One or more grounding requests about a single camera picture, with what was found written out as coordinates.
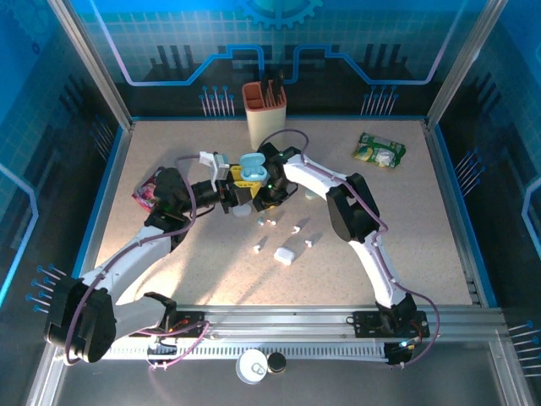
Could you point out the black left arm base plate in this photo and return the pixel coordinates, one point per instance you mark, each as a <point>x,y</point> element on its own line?
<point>192,327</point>

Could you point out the white square earbud case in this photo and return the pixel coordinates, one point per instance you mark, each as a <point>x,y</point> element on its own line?
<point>283,256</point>

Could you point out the black controller box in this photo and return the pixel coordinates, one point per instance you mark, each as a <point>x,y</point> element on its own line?
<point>397,355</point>

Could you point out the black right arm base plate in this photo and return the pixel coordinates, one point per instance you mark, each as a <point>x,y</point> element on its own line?
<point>367,325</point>

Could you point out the green snack packet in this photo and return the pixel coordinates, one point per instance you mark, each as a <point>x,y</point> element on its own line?
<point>376,150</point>

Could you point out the white oval earbud case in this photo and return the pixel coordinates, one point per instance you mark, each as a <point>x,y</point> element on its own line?
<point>242,212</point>

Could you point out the aluminium frame post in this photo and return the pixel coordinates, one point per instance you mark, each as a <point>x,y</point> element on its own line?
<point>94,63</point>
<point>464,63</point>

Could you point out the aluminium front rail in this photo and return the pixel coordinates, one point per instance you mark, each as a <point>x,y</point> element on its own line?
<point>274,321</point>

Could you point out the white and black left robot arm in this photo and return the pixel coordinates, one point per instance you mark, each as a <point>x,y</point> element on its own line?
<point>135,254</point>

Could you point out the blue oval earbud case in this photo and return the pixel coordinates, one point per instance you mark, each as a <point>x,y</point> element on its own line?
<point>253,160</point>

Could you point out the green oval earbud case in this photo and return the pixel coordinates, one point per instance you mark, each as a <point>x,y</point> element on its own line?
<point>310,195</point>

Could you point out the beige utensil holder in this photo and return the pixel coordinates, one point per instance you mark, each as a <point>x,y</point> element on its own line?
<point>266,127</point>

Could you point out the pink snack packet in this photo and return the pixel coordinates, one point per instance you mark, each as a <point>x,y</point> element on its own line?
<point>143,194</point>

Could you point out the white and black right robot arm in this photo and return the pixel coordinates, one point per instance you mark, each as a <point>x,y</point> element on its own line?
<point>313,173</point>

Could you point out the grey metal shelf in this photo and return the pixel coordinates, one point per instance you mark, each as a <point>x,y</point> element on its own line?
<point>127,389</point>

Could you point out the black round cap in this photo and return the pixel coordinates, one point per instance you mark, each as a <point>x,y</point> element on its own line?
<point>277,363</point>

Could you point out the aluminium side rail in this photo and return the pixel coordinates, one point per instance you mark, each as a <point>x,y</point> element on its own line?
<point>119,169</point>
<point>444,169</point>

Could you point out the white round lid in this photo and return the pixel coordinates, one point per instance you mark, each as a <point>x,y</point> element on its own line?
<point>249,372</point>

